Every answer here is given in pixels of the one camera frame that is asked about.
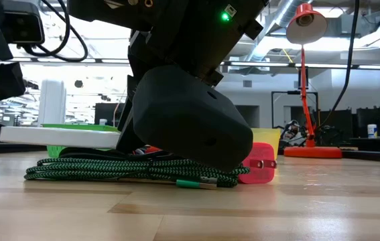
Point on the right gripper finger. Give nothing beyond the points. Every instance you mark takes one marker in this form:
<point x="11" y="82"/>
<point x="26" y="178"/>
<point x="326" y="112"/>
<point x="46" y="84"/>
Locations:
<point x="127" y="140"/>

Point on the white box with barcode label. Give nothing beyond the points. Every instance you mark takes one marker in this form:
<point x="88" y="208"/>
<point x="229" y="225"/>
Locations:
<point x="59" y="137"/>

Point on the red plug charger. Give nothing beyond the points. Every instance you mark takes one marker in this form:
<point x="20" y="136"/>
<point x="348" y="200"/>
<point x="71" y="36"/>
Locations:
<point x="260" y="174"/>

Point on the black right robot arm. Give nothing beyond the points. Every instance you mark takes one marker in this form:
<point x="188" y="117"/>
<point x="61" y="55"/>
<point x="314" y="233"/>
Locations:
<point x="183" y="33"/>

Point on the yellow translucent plastic bin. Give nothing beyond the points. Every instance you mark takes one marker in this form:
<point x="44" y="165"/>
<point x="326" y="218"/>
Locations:
<point x="266" y="137"/>

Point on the small white cup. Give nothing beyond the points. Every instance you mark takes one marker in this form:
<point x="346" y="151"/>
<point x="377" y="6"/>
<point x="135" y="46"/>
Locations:
<point x="103" y="122"/>

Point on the green plastic basket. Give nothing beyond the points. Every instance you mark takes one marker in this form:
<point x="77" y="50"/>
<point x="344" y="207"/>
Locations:
<point x="82" y="127"/>

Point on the white column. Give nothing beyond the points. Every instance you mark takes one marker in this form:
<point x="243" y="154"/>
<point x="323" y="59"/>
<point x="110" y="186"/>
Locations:
<point x="52" y="103"/>

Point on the person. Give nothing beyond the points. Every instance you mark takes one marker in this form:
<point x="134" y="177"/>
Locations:
<point x="292" y="132"/>

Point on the red desk lamp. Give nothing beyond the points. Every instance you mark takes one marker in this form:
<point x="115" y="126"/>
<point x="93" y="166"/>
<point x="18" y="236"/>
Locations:
<point x="312" y="152"/>

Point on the white canister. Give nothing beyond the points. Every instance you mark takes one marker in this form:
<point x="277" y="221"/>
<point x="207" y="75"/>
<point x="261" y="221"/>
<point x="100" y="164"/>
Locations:
<point x="372" y="131"/>

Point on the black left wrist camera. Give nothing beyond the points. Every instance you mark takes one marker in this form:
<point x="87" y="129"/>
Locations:
<point x="22" y="23"/>

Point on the black frame stand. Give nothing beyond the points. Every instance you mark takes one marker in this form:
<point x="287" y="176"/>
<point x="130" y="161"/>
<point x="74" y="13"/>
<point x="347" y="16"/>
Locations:
<point x="293" y="92"/>

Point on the silver ventilation duct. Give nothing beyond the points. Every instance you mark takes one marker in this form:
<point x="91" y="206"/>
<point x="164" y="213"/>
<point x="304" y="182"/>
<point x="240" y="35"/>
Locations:
<point x="276" y="20"/>

